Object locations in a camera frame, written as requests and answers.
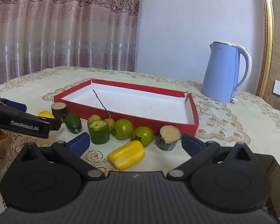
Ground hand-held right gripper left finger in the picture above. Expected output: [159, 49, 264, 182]
[14, 132, 105, 181]

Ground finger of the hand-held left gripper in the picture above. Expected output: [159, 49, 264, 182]
[0, 108, 61, 139]
[0, 94, 28, 112]

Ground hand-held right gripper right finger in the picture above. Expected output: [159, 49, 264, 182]
[167, 133, 257, 181]

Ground green cucumber cylinder piece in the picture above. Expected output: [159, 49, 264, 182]
[88, 119, 110, 145]

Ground small yellow pepper piece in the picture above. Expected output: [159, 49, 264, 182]
[37, 111, 55, 119]

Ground small dark green cucumber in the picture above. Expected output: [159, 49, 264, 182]
[65, 113, 82, 134]

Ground large dark cut vegetable stub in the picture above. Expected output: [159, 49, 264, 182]
[156, 125, 181, 151]

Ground small dark cut vegetable stub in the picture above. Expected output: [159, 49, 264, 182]
[51, 102, 67, 123]

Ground green tomato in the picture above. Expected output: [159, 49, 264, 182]
[132, 126, 154, 147]
[112, 119, 134, 140]

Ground thin brown twig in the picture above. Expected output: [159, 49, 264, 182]
[92, 89, 111, 119]

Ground large yellow pepper piece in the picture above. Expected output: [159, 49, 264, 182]
[107, 140, 146, 171]

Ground red cardboard box tray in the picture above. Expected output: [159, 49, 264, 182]
[53, 79, 199, 137]

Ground blue electric kettle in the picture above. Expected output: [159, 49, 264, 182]
[201, 41, 252, 103]

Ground pink floral curtain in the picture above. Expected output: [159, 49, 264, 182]
[0, 0, 141, 87]

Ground dark brown furniture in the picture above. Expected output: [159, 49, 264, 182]
[254, 154, 280, 222]

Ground gold ornate frame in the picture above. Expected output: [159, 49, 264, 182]
[256, 0, 274, 98]

